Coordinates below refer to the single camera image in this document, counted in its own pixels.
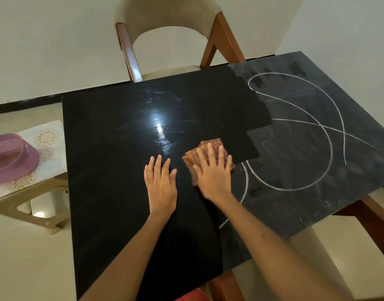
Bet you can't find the purple plastic basket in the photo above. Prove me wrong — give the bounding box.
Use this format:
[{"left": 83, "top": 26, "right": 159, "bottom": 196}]
[{"left": 0, "top": 133, "right": 41, "bottom": 185}]

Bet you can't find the brown striped cloth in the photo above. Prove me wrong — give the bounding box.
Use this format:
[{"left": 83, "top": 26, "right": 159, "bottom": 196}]
[{"left": 181, "top": 138, "right": 236, "bottom": 187}]

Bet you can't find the person's right forearm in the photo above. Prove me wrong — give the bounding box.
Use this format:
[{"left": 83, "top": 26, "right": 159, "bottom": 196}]
[{"left": 210, "top": 194, "right": 362, "bottom": 301}]

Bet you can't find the person's left hand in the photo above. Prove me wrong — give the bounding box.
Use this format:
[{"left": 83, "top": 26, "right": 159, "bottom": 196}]
[{"left": 144, "top": 154, "right": 179, "bottom": 218}]

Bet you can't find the beige cushioned wooden chair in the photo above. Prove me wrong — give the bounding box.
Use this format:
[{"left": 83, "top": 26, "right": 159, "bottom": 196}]
[
  {"left": 207, "top": 181, "right": 384, "bottom": 301},
  {"left": 115, "top": 0, "right": 246, "bottom": 84}
]

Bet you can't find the beige stool with patterned top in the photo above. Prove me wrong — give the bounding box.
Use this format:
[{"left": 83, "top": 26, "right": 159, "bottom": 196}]
[{"left": 0, "top": 120, "right": 68, "bottom": 203}]

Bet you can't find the person's red garment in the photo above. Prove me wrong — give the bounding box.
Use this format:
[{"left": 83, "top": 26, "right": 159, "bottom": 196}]
[{"left": 174, "top": 286, "right": 211, "bottom": 301}]

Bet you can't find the person's right hand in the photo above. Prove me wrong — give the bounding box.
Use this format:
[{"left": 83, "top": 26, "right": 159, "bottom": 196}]
[{"left": 191, "top": 143, "right": 233, "bottom": 204}]

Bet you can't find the black marble table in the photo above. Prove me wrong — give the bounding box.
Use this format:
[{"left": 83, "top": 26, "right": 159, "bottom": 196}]
[{"left": 61, "top": 51, "right": 384, "bottom": 300}]

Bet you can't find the person's left forearm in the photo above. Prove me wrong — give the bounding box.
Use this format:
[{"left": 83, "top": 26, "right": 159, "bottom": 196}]
[{"left": 79, "top": 211, "right": 177, "bottom": 301}]

